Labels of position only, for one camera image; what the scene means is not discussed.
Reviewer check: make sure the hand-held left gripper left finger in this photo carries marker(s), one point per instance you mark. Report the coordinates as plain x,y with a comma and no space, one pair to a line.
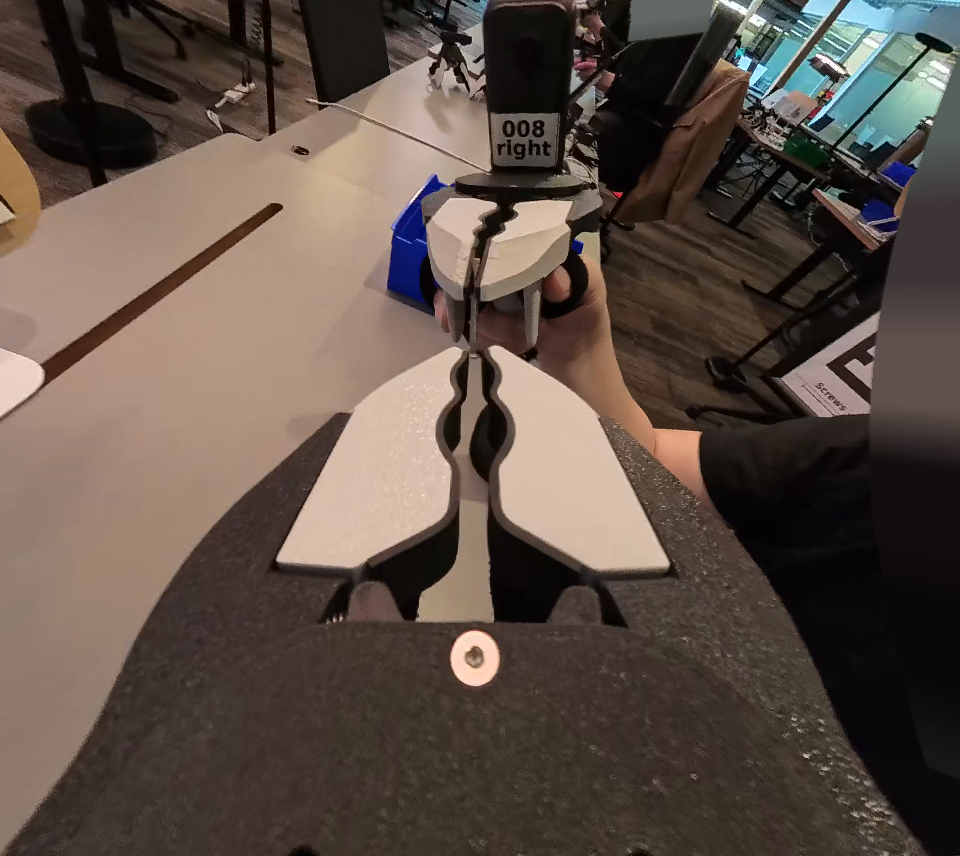
375,474

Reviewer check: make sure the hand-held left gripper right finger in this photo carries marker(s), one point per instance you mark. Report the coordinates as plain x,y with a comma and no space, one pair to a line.
577,481

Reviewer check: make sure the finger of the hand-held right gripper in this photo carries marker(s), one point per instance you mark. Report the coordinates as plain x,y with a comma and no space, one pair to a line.
529,249
454,241

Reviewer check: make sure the thin metal screw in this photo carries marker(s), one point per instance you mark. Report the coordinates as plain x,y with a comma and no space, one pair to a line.
475,316

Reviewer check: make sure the grey desk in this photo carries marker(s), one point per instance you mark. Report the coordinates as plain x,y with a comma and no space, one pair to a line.
187,384

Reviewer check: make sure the person's right hand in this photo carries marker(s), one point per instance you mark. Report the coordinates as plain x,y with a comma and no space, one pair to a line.
577,346

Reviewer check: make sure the small black tripod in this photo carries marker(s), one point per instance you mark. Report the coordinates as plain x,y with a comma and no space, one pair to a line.
450,65

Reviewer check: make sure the beige coat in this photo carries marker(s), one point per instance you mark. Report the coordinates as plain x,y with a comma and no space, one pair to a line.
690,144

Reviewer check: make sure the person's black shirt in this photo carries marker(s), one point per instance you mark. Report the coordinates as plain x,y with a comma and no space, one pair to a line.
787,534

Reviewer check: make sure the white power strip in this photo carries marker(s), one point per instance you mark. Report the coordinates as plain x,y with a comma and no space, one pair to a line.
232,95

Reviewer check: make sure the white printed sign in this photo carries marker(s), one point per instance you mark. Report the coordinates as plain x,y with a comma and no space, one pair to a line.
832,376

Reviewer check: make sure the green crate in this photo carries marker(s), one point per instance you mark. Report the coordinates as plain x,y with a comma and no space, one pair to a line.
806,151

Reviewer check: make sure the white stand base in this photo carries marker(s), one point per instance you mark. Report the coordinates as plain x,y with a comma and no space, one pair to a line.
19,380

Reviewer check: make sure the black floor lamp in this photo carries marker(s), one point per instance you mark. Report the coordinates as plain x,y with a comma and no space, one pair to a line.
900,84

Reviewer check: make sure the black monitor floor stand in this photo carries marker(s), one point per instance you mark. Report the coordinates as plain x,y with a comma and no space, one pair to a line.
82,129

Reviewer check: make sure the wooden backing board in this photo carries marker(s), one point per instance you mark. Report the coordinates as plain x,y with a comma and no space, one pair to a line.
19,196

